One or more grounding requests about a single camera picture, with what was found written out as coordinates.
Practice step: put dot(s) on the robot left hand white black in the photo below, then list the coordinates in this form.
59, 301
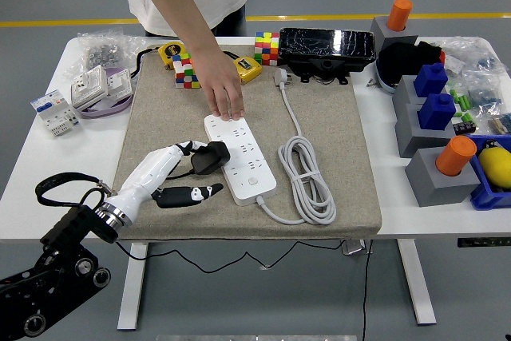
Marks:
147, 173

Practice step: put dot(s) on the colourful puzzle cube tall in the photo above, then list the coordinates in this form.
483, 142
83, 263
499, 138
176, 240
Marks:
266, 49

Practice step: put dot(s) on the clear bag blue parts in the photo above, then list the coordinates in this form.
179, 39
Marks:
483, 95

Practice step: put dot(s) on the blue block with knob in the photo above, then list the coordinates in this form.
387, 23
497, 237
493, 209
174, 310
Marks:
430, 79
436, 111

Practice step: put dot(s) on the black table control panel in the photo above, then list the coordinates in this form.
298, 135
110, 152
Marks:
483, 242

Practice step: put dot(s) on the yellow rounded object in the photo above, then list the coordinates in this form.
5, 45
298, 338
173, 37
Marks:
497, 165

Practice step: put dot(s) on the clear plastic parts bag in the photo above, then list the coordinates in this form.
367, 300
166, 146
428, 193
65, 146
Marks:
467, 55

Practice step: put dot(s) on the plastic bag of metal nuts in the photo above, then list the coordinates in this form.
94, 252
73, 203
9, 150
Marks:
101, 55

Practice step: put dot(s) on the white table leg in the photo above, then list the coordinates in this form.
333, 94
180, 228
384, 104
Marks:
131, 289
417, 285

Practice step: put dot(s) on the white power strip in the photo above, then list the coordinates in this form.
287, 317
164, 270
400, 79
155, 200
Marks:
261, 181

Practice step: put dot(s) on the silver under-table bracket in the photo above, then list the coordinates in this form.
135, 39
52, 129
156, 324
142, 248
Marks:
353, 248

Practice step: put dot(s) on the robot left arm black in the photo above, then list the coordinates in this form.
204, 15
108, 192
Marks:
76, 221

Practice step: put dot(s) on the clear bag brown parts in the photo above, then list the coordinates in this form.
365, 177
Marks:
501, 123

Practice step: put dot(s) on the colourful puzzle cube twisted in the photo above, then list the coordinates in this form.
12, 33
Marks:
181, 73

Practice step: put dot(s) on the grey-brown mat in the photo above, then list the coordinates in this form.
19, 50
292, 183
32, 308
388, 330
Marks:
167, 117

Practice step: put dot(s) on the black cloth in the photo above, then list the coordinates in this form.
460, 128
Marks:
399, 59

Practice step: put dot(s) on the white wall socket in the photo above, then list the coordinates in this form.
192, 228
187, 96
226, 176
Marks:
88, 85

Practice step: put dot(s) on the white blue circuit breaker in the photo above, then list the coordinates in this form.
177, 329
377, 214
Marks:
54, 111

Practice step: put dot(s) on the black power adapter plug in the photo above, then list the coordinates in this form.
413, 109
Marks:
209, 157

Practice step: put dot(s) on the yellow tape measure round label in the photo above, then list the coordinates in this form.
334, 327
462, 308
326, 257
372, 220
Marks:
169, 51

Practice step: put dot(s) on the white switch panel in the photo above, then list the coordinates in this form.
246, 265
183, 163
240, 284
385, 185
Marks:
120, 81

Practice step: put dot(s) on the black cracked glossy device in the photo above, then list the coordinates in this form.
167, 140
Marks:
319, 43

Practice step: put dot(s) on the blue plastic bin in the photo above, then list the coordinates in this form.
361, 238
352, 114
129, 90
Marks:
485, 197

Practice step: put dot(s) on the person's right hand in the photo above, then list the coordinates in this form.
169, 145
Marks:
221, 85

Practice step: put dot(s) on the grey block with hole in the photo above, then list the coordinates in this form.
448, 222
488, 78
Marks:
379, 29
403, 93
411, 137
431, 189

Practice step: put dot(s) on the orange cylinder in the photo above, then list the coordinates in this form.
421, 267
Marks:
399, 13
455, 155

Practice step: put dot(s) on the small black component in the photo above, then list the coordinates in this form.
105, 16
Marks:
465, 127

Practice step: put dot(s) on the person's right forearm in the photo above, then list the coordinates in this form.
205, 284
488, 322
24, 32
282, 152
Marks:
179, 9

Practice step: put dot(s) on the yellow tape measure square label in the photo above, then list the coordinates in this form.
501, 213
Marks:
249, 69

